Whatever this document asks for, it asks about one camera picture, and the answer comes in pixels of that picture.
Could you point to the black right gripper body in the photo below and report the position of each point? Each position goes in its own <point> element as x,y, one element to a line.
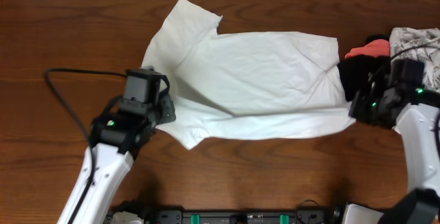
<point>372,108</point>

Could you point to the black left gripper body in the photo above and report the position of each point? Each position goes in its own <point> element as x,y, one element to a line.
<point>163,112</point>

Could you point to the white t-shirt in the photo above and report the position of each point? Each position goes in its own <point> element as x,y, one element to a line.
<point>251,85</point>

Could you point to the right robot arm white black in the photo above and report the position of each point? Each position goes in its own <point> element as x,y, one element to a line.
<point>414,113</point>

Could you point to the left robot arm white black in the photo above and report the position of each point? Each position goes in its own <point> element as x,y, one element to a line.
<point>115,140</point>

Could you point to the black garment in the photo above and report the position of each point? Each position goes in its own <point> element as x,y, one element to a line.
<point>355,71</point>

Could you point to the red garment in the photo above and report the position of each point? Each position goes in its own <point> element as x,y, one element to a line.
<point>379,47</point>

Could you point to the white leaf-patterned garment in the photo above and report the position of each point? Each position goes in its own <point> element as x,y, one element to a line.
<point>421,45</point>

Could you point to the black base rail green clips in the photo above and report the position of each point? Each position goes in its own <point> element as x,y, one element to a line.
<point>308,212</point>

